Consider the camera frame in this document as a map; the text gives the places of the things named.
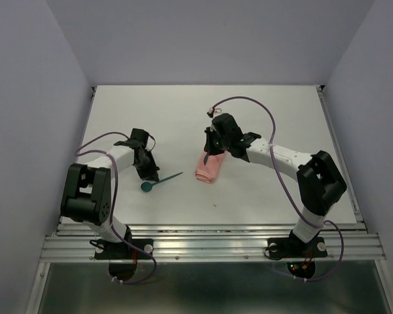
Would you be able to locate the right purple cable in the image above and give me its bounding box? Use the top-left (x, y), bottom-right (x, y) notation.
top-left (206, 96), bottom-right (345, 282)

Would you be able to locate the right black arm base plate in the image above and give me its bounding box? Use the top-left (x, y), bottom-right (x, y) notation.
top-left (265, 237), bottom-right (328, 260)

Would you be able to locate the teal plastic spoon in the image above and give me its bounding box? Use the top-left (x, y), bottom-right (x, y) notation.
top-left (140, 172), bottom-right (183, 193)

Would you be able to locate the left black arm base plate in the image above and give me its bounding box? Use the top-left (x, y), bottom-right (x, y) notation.
top-left (89, 239), bottom-right (151, 260)

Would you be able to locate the pink satin napkin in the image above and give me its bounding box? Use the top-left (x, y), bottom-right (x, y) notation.
top-left (195, 152), bottom-right (227, 184)

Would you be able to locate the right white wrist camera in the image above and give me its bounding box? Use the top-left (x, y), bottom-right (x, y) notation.
top-left (207, 108), bottom-right (222, 118)

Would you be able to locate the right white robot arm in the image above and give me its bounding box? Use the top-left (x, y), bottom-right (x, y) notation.
top-left (204, 113), bottom-right (347, 255)

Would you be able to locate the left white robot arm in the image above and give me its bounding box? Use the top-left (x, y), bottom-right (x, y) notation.
top-left (60, 128), bottom-right (160, 258)

